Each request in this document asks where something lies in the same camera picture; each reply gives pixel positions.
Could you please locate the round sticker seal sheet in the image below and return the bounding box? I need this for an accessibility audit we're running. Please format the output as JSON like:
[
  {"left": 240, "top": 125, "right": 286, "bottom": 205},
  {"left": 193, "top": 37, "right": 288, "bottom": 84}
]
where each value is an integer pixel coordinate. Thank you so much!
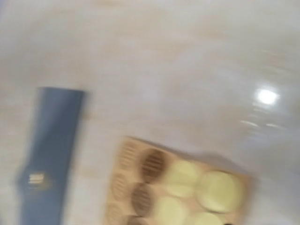
[{"left": 103, "top": 137, "right": 252, "bottom": 225}]

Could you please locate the blue grey envelope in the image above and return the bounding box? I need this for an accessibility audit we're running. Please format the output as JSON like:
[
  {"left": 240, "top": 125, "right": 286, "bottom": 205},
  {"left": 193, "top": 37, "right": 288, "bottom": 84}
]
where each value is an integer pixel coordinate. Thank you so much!
[{"left": 17, "top": 87, "right": 86, "bottom": 225}]

